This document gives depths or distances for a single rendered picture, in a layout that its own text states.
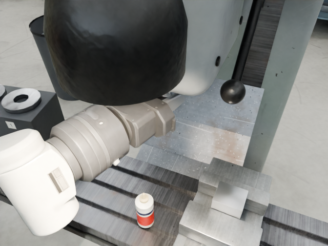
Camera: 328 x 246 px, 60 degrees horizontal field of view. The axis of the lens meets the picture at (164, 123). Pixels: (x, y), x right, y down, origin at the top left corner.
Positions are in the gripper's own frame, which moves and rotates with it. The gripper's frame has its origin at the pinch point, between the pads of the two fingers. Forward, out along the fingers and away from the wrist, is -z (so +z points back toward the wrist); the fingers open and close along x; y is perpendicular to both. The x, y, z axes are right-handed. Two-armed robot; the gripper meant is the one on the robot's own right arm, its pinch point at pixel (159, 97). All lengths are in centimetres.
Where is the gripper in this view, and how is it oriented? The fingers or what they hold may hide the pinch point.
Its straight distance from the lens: 48.1
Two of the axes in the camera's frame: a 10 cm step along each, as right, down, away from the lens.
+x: -7.5, -4.4, 4.9
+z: -6.6, 4.9, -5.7
